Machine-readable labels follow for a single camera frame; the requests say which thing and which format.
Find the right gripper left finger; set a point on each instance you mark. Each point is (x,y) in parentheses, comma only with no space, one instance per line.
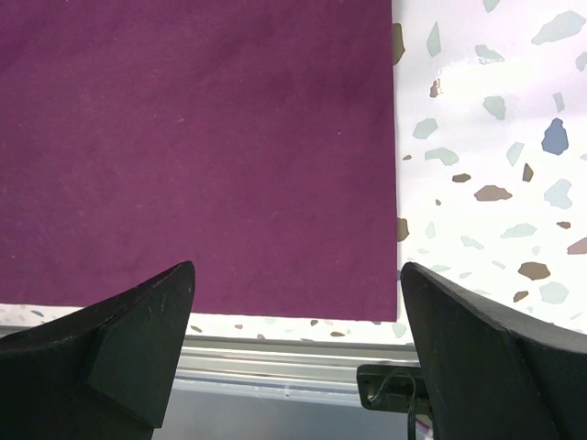
(103,372)

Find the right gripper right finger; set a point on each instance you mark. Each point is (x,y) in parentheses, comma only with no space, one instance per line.
(490,371)

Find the purple cloth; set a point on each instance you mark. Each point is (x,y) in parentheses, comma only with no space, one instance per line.
(252,138)

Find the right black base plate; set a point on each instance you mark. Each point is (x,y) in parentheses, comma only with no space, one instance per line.
(390,388)

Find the aluminium rail frame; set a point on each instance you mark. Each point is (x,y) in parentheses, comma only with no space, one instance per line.
(284,368)

